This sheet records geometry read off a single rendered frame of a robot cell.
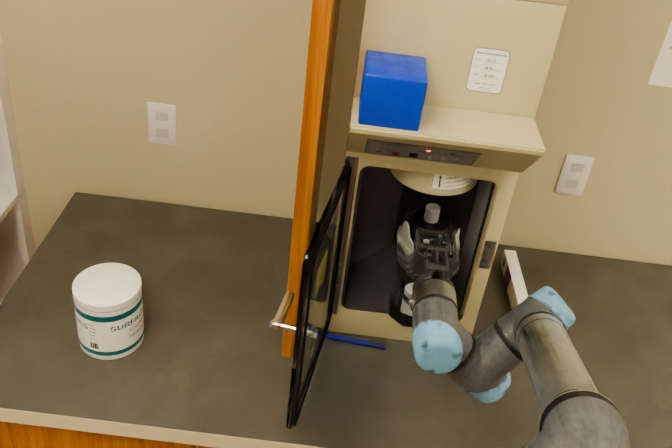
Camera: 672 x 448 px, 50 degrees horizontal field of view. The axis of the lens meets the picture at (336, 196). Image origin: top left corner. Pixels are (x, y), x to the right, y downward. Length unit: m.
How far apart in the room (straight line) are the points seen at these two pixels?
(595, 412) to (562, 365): 0.13
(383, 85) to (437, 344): 0.41
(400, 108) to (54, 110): 1.05
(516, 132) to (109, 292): 0.81
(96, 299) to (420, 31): 0.78
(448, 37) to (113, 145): 1.02
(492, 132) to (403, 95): 0.17
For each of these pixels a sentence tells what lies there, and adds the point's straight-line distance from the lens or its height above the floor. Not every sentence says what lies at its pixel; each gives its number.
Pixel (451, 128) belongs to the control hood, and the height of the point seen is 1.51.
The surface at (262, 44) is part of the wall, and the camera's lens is 1.72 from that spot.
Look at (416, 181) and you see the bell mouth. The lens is 1.39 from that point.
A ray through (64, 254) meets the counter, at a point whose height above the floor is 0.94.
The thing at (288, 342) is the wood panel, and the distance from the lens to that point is 1.51.
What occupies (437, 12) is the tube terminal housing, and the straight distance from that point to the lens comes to 1.22.
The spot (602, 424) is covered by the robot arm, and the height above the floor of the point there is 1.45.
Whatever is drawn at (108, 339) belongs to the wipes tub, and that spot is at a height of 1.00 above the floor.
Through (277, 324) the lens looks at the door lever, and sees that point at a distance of 1.23.
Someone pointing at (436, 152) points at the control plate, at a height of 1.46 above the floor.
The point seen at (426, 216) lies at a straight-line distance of 1.40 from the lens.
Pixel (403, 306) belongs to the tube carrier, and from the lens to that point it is 1.49.
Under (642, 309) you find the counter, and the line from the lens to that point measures 1.92.
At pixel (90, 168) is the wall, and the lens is 2.01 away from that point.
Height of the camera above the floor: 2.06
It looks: 34 degrees down
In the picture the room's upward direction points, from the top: 7 degrees clockwise
